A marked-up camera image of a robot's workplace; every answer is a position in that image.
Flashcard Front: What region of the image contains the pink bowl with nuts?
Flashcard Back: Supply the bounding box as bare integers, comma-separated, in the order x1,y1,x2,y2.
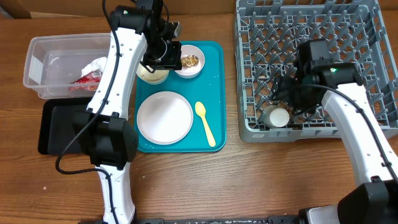
175,45,205,78

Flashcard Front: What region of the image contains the white paper cup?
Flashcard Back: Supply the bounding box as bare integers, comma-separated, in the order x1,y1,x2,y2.
263,105,290,128

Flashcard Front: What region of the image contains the white napkin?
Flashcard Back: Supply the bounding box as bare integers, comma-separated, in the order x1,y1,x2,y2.
81,57,107,77

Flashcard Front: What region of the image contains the yellow plastic spoon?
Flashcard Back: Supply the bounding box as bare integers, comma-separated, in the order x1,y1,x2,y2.
195,101,216,147

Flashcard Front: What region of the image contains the red ketchup packet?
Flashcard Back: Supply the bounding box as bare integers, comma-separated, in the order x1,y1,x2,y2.
69,70,103,91

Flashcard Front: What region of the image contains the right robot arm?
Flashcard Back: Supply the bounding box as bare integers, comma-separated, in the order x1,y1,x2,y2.
271,39,397,224

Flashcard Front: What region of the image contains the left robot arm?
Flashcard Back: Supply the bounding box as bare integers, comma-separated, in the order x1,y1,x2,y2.
71,0,182,223

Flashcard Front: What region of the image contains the grey dishwasher rack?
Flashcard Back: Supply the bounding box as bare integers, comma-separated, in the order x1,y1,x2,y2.
234,0,397,142

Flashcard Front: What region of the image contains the white bowl with crumbs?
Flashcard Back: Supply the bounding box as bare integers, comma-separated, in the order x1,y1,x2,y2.
136,64,169,85

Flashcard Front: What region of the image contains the teal serving tray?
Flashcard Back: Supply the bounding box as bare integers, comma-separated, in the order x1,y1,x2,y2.
135,40,226,153

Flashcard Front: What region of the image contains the white round plate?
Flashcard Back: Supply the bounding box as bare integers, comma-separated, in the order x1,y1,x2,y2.
136,91,193,145

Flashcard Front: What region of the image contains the clear plastic bin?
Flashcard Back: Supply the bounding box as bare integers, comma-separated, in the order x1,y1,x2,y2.
23,33,110,100

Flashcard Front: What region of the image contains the black plastic tray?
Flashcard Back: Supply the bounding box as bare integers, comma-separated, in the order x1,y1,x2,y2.
37,97,91,155

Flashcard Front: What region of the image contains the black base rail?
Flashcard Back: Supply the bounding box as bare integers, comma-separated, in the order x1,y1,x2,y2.
133,215,304,224

